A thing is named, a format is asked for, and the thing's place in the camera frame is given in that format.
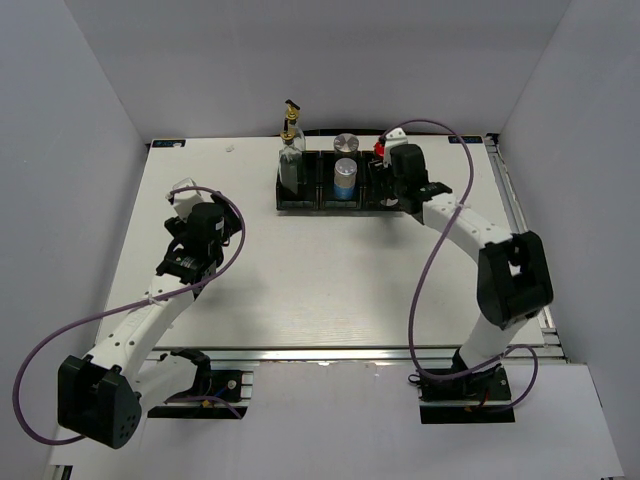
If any small brown spice jar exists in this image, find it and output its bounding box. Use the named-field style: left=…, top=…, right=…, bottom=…
left=374, top=141, right=385, bottom=160

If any blue label spice jar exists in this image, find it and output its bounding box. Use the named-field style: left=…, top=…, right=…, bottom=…
left=333, top=157, right=358, bottom=201

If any silver lid pink salt jar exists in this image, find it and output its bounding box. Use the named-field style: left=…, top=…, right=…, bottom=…
left=333, top=133, right=360, bottom=160

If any glass bottle with brown sauce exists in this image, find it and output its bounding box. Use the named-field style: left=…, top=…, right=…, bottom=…
left=279, top=119, right=302, bottom=195

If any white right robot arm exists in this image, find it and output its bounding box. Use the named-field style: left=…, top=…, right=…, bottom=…
left=372, top=140, right=554, bottom=399

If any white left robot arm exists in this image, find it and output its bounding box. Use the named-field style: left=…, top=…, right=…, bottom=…
left=57, top=187, right=245, bottom=449

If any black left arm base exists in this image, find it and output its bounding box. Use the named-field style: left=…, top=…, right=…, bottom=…
left=147, top=348, right=249, bottom=420

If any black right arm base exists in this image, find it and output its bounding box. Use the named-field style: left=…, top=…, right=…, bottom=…
left=408, top=366, right=515, bottom=425

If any blue logo sticker right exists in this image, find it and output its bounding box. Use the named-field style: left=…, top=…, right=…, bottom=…
left=448, top=135, right=484, bottom=144

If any blue logo sticker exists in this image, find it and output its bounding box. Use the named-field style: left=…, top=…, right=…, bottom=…
left=448, top=135, right=484, bottom=144
left=151, top=139, right=186, bottom=148

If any black three-compartment organizer tray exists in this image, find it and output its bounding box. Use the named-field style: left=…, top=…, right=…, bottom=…
left=276, top=150, right=401, bottom=215

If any blue logo sticker left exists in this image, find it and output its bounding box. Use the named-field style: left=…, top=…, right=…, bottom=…
left=151, top=139, right=186, bottom=148

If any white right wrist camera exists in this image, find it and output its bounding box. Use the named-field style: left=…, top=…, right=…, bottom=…
left=378, top=127, right=408, bottom=167

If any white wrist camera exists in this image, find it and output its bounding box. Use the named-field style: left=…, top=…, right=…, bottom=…
left=166, top=177, right=204, bottom=221
left=378, top=127, right=408, bottom=167

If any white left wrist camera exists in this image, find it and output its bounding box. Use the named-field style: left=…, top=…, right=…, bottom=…
left=166, top=177, right=204, bottom=221

